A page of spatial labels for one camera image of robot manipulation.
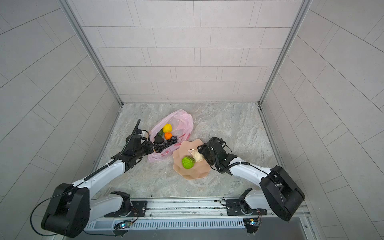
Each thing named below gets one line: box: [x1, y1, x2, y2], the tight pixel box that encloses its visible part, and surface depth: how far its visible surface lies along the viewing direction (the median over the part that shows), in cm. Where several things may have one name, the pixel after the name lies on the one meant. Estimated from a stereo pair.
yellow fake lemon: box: [162, 123, 173, 133], surface depth 98 cm
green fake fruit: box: [181, 155, 196, 170], surface depth 82 cm
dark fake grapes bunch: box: [154, 135, 178, 153], surface depth 91 cm
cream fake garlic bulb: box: [190, 149, 204, 162], surface depth 84 cm
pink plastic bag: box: [147, 109, 194, 163], surface depth 94 cm
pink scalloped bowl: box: [172, 139, 212, 180], surface depth 85 cm
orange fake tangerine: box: [164, 132, 173, 140], surface depth 96 cm
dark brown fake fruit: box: [153, 134, 164, 144], surface depth 95 cm
